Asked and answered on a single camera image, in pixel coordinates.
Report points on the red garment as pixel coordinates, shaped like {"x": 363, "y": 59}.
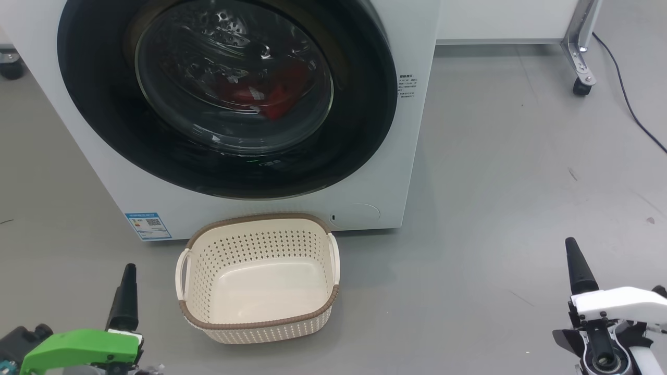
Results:
{"x": 281, "y": 99}

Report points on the white partition panel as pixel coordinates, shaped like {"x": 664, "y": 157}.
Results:
{"x": 500, "y": 18}

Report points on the perforated steel washer drum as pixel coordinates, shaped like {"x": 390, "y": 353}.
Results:
{"x": 224, "y": 21}

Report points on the white front-load washing machine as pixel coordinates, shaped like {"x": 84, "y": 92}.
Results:
{"x": 411, "y": 172}

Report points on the black caster wheel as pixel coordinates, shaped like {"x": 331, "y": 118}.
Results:
{"x": 11, "y": 67}

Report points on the blue energy label sticker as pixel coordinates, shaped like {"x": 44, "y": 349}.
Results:
{"x": 148, "y": 226}

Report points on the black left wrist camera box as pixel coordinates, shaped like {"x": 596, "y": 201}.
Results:
{"x": 21, "y": 341}

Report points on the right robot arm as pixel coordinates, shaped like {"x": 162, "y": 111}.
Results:
{"x": 651, "y": 362}

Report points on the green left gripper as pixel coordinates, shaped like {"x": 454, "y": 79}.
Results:
{"x": 78, "y": 349}

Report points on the small text label sticker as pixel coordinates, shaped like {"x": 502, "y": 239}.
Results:
{"x": 406, "y": 86}

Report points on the metal frame leg with caster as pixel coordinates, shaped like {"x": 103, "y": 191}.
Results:
{"x": 578, "y": 49}

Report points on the round white filter cover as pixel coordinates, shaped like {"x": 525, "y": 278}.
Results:
{"x": 359, "y": 214}

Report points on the cream perforated laundry basket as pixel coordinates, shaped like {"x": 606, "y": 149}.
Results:
{"x": 260, "y": 291}

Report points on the black round glass washer door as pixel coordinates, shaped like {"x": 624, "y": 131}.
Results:
{"x": 104, "y": 130}

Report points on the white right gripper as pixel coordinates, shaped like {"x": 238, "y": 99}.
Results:
{"x": 620, "y": 304}

